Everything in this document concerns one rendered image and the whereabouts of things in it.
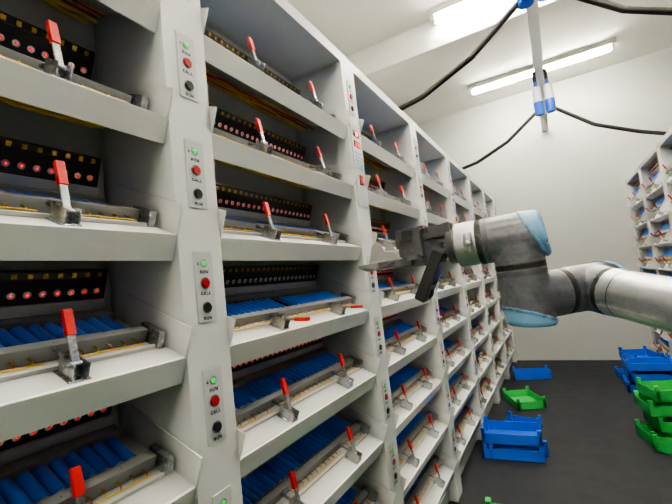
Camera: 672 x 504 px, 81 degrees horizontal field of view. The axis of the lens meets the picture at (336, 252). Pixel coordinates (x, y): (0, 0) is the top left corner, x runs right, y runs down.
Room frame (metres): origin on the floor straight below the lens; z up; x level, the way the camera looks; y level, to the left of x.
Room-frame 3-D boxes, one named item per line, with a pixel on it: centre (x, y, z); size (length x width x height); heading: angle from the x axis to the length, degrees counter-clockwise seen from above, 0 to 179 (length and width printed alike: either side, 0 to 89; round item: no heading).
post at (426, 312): (1.96, -0.36, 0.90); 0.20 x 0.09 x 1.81; 61
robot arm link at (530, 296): (0.76, -0.36, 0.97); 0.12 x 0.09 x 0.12; 98
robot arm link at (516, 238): (0.76, -0.34, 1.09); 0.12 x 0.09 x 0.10; 61
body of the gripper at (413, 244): (0.85, -0.20, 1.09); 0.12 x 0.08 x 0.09; 61
